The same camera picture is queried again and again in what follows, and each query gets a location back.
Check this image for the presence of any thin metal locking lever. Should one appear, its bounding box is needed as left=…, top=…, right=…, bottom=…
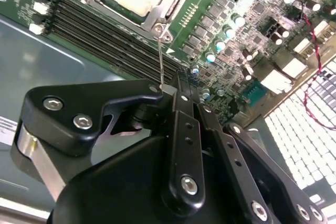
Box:
left=156, top=37, right=176, bottom=95

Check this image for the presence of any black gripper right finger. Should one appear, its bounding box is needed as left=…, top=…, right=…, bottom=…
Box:
left=193, top=102, right=329, bottom=224

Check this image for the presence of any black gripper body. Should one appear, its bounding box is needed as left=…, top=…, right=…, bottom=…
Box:
left=49, top=134, right=252, bottom=224

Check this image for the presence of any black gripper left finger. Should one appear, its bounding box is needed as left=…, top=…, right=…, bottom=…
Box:
left=10, top=73, right=206, bottom=210

